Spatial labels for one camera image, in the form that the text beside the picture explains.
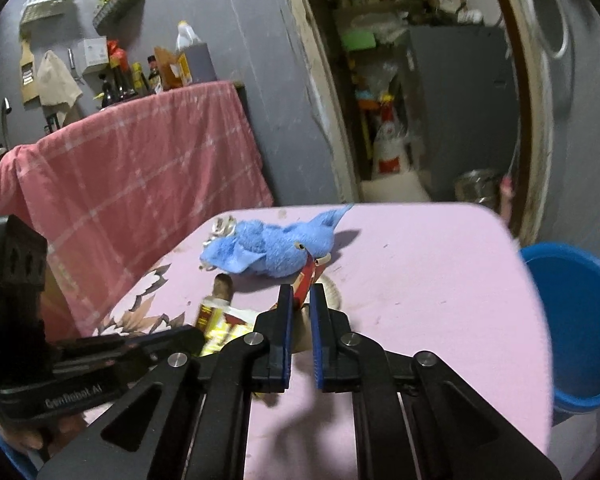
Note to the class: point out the green box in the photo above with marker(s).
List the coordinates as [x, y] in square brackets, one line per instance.
[360, 38]

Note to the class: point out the pink floral table cloth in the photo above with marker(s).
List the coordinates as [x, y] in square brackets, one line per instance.
[430, 285]

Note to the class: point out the steel pot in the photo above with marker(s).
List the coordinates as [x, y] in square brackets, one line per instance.
[475, 187]

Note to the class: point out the brown paper roll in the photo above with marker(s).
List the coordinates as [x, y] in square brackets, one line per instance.
[223, 286]

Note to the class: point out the dark faucet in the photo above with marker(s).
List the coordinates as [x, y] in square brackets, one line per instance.
[5, 120]

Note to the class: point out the red stick wrapper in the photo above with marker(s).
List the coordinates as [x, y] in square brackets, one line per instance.
[307, 277]

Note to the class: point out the yellow red packet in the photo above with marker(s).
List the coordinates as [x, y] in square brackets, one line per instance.
[220, 330]

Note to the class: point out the striped wrapper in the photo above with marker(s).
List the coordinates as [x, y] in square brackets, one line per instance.
[224, 227]

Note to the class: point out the blue towel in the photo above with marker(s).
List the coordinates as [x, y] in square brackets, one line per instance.
[270, 250]

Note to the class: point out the white red sack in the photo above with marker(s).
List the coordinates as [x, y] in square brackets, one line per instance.
[390, 155]

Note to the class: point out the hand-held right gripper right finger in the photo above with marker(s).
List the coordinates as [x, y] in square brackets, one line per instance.
[320, 345]

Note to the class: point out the wooden grater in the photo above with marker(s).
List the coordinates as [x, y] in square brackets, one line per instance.
[29, 75]

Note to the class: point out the orange brown pouch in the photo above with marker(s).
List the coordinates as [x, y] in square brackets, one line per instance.
[165, 72]

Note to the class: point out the white box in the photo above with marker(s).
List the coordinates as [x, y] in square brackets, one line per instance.
[92, 52]

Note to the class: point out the person's left hand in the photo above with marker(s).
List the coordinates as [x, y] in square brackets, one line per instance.
[27, 440]

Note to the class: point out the red plastic bag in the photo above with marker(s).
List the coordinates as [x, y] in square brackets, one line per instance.
[117, 55]

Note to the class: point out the pink checked cloth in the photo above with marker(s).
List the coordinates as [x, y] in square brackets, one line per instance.
[130, 170]

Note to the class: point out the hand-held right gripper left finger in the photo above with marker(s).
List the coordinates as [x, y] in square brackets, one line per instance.
[285, 340]

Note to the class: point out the beige hanging towel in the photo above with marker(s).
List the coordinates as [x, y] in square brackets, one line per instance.
[57, 80]

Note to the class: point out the grey cabinet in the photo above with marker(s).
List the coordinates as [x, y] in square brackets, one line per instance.
[460, 100]

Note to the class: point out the wooden door frame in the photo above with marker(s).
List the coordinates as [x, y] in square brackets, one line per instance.
[325, 85]

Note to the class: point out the large cooking oil jug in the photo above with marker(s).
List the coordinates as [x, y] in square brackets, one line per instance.
[195, 57]

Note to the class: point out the white plastic basket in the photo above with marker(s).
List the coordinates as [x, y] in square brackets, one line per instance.
[47, 7]

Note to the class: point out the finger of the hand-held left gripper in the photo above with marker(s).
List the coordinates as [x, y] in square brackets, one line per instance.
[130, 344]

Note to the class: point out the blue plastic bucket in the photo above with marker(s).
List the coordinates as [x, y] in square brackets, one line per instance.
[580, 320]

